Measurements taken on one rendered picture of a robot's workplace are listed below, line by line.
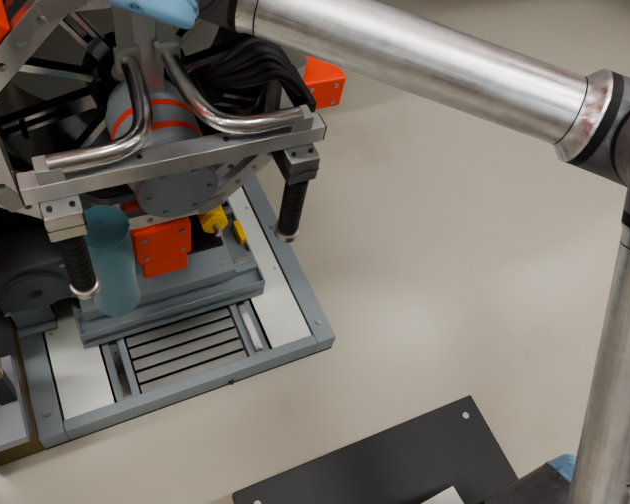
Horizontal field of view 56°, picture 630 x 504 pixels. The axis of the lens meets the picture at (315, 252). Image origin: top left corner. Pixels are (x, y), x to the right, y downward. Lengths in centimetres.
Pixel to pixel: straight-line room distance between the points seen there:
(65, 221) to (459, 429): 100
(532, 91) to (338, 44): 23
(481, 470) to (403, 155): 127
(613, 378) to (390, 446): 75
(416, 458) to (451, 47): 94
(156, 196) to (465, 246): 138
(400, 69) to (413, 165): 157
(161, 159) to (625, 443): 65
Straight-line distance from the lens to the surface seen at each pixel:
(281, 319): 171
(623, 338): 72
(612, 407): 75
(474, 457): 146
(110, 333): 163
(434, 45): 73
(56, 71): 108
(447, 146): 241
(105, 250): 106
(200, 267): 161
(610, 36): 347
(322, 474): 135
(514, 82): 74
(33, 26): 89
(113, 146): 80
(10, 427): 125
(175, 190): 95
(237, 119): 83
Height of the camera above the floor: 159
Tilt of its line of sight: 55 degrees down
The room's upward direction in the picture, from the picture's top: 16 degrees clockwise
